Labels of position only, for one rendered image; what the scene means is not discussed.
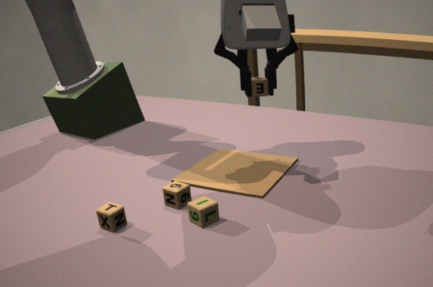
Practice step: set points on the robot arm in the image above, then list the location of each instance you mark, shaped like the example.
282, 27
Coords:
68, 49

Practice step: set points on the tan letter block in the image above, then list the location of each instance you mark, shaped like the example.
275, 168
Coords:
259, 86
176, 194
111, 217
203, 211

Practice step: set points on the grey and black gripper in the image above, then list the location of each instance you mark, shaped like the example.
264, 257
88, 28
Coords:
232, 36

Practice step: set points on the tan flat mat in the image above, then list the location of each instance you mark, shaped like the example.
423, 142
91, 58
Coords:
236, 172

